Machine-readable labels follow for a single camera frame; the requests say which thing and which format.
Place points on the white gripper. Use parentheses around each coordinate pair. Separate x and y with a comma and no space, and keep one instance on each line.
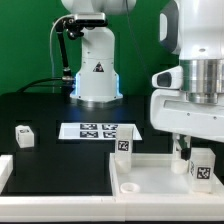
(170,111)

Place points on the white square table top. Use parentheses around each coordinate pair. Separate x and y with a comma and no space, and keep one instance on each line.
(151,175)

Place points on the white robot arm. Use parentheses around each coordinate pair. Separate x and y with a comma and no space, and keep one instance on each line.
(188,99)

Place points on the white marker tag plate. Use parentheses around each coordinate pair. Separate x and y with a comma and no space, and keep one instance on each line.
(87,131)

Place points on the white U-shaped boundary fence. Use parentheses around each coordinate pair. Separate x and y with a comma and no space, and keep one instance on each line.
(110,208)

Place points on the black camera on mount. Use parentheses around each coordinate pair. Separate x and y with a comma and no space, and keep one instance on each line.
(75,23)

